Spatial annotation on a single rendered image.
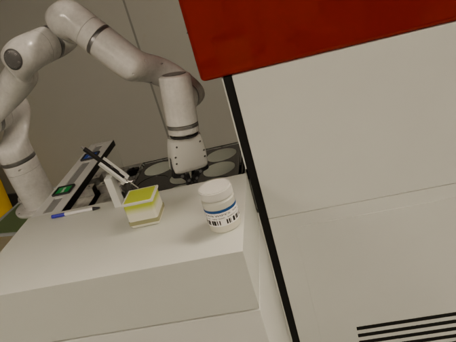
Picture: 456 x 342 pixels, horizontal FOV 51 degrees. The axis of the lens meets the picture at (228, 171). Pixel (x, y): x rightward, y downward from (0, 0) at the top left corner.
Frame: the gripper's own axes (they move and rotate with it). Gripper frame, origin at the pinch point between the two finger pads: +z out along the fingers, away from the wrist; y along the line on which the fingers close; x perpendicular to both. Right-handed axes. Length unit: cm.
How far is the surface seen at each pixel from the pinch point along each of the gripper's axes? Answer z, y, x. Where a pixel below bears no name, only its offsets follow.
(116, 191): -5.6, 21.1, 1.5
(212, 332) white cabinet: 16.9, 14.3, 38.8
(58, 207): 1.5, 35.0, -16.8
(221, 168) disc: 0.8, -13.1, -8.7
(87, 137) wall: 42, -8, -248
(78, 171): 0.5, 24.6, -41.7
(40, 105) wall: 15, 17, -267
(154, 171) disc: 3.0, 2.5, -28.7
